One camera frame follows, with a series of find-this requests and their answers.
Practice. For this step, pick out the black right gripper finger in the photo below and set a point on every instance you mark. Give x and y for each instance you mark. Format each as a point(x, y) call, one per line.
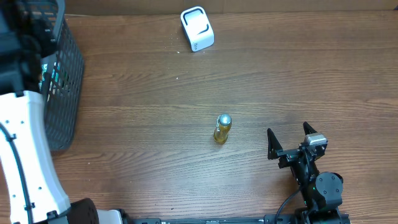
point(274, 147)
point(308, 129)

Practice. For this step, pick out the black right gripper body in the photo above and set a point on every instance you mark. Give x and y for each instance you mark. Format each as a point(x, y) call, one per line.
point(294, 154)

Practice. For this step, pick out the yellow liquid bottle silver cap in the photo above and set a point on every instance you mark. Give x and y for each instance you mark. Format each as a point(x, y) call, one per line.
point(223, 125)

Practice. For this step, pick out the teal tissue pack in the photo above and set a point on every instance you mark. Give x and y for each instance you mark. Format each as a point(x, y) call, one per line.
point(53, 78)

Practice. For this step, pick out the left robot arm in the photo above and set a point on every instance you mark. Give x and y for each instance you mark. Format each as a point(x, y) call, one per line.
point(41, 75)

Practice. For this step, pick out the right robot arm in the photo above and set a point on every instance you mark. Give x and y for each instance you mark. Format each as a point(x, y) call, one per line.
point(321, 191)

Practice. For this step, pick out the white barcode scanner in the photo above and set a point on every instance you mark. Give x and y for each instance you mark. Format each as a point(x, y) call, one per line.
point(197, 28)

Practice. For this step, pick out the dark grey plastic basket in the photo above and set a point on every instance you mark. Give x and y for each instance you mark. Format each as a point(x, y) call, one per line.
point(61, 104)

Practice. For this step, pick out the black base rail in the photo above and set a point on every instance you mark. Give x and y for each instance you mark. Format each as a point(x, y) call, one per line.
point(217, 221)

